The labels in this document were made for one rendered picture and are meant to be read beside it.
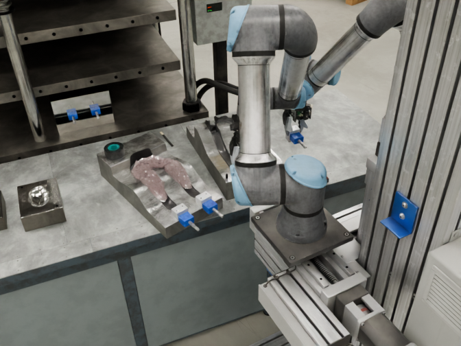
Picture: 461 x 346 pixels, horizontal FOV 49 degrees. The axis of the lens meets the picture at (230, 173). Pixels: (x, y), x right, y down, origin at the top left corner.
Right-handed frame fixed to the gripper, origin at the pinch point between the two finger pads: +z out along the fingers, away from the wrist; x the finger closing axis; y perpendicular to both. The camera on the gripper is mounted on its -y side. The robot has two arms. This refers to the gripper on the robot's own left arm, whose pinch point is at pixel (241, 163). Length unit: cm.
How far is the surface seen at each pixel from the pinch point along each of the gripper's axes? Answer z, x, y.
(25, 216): 17, -79, -13
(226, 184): 7.6, -6.3, 1.1
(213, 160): 4.8, -5.6, -15.1
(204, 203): 11.1, -17.1, 6.8
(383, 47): 22, 266, -252
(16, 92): -9, -76, -77
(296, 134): -5.4, 28.5, -8.7
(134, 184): 9.0, -39.1, -11.4
